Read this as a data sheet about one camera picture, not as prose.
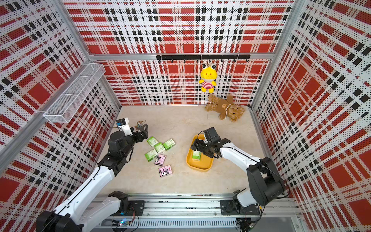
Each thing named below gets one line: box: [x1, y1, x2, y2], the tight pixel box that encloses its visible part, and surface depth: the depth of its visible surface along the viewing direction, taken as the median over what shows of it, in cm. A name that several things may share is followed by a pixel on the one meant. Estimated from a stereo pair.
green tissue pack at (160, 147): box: [154, 142, 166, 154], surface depth 96 cm
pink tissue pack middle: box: [154, 154, 167, 167], surface depth 90 cm
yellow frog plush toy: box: [199, 63, 218, 94], surface depth 95 cm
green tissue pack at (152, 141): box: [146, 136, 159, 147], surface depth 98 cm
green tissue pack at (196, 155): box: [192, 150, 202, 161], surface depth 92 cm
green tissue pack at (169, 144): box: [162, 138, 176, 151], surface depth 98 cm
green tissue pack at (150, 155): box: [144, 148, 158, 162], surface depth 93 cm
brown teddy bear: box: [204, 94, 246, 123], surface depth 113 cm
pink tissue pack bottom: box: [158, 164, 173, 178], surface depth 86 cm
